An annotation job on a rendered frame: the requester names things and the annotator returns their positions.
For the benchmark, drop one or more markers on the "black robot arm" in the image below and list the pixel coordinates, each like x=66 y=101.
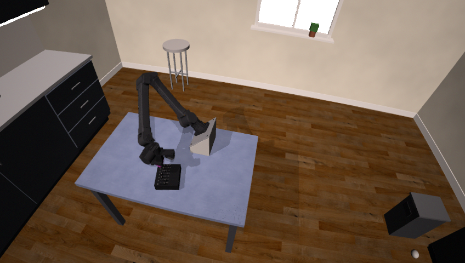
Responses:
x=185 y=117

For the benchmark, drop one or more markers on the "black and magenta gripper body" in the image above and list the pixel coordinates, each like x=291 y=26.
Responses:
x=154 y=162

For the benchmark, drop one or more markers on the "black lighting desk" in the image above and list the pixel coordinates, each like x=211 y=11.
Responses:
x=169 y=179

